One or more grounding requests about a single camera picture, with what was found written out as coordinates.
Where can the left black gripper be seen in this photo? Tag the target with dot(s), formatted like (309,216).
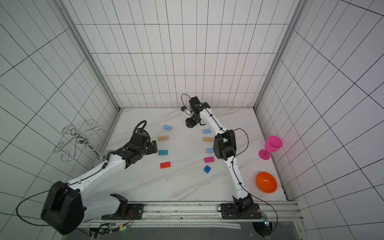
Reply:
(150,151)

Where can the magenta block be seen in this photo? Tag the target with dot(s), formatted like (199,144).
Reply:
(209,160)

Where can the chrome cup holder rack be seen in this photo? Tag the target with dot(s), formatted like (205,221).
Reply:
(79,136)

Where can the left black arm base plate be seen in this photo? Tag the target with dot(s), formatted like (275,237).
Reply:
(136,211)

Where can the orange plastic bowl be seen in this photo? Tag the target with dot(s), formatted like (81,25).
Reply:
(266,182)

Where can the teal block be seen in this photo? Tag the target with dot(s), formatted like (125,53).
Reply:
(163,152)

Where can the red block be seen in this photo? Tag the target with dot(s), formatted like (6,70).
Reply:
(165,165)

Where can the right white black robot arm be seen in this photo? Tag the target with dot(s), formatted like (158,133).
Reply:
(225,149)

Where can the natural wood block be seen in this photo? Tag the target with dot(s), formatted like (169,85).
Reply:
(208,139)
(163,138)

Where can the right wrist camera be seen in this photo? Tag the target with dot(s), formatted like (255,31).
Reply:
(185,110)

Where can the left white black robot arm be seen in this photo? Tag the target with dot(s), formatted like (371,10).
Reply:
(69,204)

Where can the pink plastic goblet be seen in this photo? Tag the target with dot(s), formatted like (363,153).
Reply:
(272,145)

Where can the dark blue cube block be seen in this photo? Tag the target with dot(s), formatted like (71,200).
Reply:
(207,169)

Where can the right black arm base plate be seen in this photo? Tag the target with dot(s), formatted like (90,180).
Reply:
(229,212)

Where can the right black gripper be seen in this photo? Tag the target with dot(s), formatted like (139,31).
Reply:
(192,121)

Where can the aluminium mounting rail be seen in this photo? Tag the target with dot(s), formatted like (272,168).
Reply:
(186,213)

